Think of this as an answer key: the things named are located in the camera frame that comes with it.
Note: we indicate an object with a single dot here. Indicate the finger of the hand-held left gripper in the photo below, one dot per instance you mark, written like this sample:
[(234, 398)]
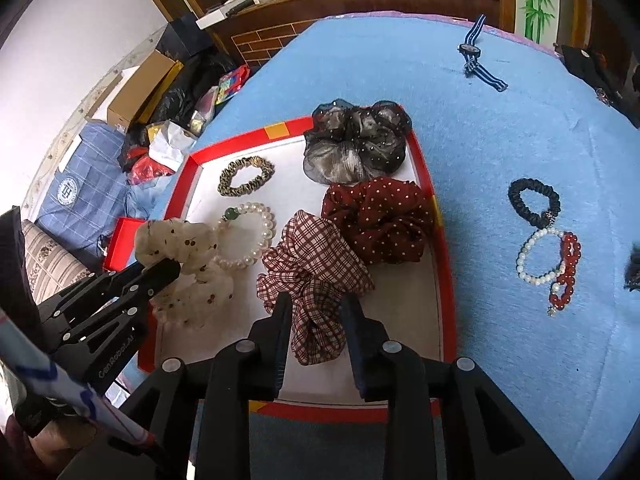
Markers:
[(160, 272), (115, 315)]

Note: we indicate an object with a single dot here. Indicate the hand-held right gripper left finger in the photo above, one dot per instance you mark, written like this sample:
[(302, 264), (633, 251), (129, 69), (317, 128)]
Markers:
[(272, 345)]

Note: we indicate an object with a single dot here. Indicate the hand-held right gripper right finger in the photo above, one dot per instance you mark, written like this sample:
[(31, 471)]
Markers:
[(357, 350)]

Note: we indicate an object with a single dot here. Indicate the white dotted scrunchie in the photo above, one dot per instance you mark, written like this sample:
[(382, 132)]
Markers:
[(200, 295)]

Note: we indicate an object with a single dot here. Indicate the red tray with white lining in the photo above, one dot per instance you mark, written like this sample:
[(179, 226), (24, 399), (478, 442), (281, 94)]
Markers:
[(400, 305)]

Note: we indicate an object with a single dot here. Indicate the red plaid scrunchie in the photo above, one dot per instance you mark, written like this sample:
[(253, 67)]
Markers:
[(310, 270)]

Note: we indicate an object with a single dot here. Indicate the small red box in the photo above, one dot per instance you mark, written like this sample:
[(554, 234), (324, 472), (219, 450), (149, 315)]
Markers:
[(120, 245)]

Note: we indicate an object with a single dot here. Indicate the white blue patterned rod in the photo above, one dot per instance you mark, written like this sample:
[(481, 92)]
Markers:
[(55, 377)]

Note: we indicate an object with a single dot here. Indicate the patterned sofa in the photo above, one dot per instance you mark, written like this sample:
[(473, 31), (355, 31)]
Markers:
[(55, 265)]

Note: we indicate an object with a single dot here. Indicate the blue plaid bag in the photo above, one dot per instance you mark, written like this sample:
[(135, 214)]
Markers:
[(95, 180)]

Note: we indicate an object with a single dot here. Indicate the white plastic bag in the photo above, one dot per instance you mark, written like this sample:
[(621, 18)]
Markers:
[(170, 145)]

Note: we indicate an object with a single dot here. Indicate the dark red polka-dot scrunchie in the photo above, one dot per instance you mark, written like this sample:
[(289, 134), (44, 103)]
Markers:
[(380, 220)]

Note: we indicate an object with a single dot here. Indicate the cardboard box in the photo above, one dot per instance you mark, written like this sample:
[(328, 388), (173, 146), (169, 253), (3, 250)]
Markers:
[(145, 85)]

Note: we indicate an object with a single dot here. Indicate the black plastic bag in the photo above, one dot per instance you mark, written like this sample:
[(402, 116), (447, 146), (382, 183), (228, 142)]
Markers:
[(185, 85)]

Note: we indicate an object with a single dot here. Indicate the colourful printed box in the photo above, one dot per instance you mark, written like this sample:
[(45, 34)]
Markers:
[(232, 85)]

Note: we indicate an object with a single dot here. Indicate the black sheer dotted scrunchie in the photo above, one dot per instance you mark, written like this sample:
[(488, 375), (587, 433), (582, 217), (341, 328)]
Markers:
[(350, 145)]

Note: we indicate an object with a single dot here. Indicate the blue table cloth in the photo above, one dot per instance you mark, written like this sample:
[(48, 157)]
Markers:
[(500, 150)]

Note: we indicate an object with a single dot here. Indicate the white flat box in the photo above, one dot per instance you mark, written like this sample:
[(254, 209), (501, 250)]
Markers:
[(214, 18)]

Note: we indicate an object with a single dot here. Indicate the wooden counter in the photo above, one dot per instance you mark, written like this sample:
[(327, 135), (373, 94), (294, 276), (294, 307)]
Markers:
[(280, 25)]

